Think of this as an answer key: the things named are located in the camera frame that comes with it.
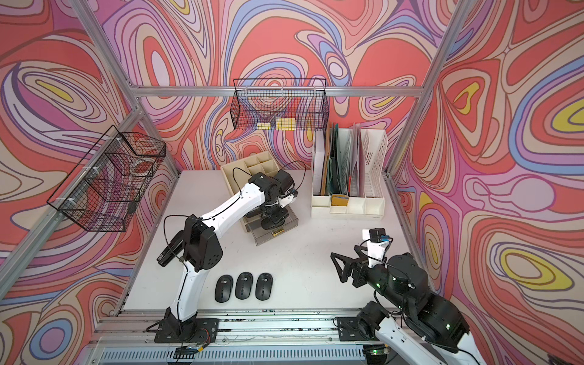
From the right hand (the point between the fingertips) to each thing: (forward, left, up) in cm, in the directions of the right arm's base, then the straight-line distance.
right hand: (344, 258), depth 62 cm
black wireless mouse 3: (+1, +26, -23) cm, 34 cm away
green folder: (+37, -3, -10) cm, 38 cm away
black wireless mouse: (+1, +40, -24) cm, 47 cm away
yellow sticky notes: (+54, +17, +9) cm, 58 cm away
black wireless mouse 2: (+1, +33, -23) cm, 40 cm away
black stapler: (+17, +64, -25) cm, 71 cm away
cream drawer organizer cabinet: (+35, +34, +1) cm, 48 cm away
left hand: (+25, +20, -15) cm, 35 cm away
